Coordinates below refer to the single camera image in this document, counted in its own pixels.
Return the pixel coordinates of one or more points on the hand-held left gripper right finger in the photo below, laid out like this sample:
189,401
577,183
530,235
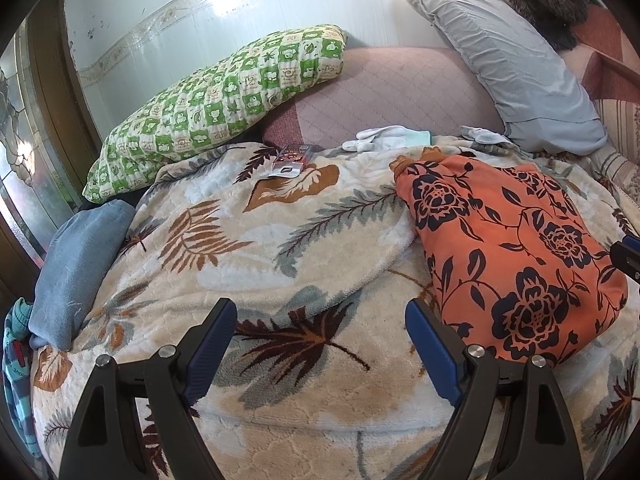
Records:
432,355

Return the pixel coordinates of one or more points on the dark brown furry cushion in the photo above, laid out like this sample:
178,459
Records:
540,0

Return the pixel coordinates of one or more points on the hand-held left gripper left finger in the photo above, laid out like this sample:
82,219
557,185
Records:
210,355

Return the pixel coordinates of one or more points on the beige striped bed sheet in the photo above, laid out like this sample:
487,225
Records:
620,130

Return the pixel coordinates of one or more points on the wooden framed patterned glass window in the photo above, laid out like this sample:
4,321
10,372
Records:
30,135

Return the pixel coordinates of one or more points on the green checkered pillow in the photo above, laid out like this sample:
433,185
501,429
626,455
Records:
215,105

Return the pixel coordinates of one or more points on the teal plaid cloth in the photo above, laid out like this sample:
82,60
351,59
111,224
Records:
15,395

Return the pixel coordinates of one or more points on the pink quilted mattress pad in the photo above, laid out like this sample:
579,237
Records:
390,95

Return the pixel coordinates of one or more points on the red printed packet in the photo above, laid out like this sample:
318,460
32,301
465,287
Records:
290,160

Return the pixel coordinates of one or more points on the orange floral garment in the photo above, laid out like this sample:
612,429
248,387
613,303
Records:
500,240

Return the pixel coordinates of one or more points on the folded light blue cloth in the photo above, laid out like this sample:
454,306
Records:
75,270

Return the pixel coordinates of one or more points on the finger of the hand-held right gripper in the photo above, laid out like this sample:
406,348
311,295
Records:
627,260

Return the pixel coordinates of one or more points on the cream leaf-print fleece blanket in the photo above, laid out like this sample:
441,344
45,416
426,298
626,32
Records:
300,240

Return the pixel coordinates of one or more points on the white glove with teal cuff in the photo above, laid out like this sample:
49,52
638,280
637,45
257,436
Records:
385,137

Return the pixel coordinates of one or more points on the light grey pillow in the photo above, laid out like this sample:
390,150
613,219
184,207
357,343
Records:
510,70

